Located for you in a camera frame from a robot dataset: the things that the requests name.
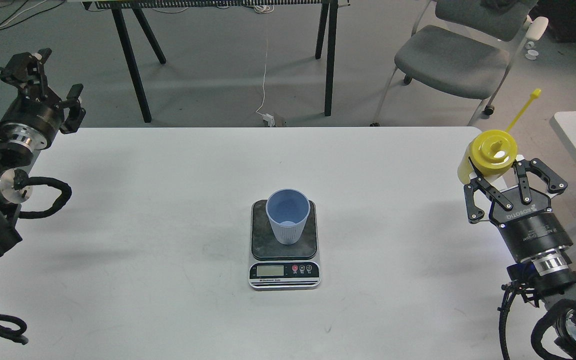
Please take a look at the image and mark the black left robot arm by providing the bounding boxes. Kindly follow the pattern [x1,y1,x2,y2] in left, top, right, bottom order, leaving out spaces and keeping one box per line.
[0,48,86,257]

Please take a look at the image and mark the blue ribbed plastic cup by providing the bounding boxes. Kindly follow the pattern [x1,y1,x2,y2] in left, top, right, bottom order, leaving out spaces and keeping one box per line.
[265,188,311,246]

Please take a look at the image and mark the white power adapter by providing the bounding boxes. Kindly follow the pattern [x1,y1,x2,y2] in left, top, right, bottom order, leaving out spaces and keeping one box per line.
[262,112,276,128]

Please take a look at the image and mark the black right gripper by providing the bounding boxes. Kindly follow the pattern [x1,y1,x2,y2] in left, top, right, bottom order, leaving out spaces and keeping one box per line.
[463,157,574,263]

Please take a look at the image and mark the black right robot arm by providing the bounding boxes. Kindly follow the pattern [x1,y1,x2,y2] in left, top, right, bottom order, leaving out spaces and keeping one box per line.
[463,157,576,360]

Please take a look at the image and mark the black-legged background table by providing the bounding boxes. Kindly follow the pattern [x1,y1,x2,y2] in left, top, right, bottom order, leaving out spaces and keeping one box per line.
[82,0,352,124]

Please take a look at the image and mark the yellow squeeze bottle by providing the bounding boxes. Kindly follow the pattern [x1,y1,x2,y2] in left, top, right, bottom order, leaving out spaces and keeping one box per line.
[457,88,542,185]

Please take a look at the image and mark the black digital kitchen scale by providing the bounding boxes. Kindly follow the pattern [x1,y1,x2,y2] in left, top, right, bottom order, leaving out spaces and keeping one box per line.
[247,199,322,291]

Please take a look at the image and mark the grey office chair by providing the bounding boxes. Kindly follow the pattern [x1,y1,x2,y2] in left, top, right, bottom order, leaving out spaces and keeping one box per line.
[393,0,549,126]

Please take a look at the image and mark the white hanging cable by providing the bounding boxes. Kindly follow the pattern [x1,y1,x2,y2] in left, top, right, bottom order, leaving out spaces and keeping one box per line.
[256,5,270,117]

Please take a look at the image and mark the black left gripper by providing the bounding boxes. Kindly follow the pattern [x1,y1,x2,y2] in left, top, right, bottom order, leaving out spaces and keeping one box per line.
[0,48,86,150]

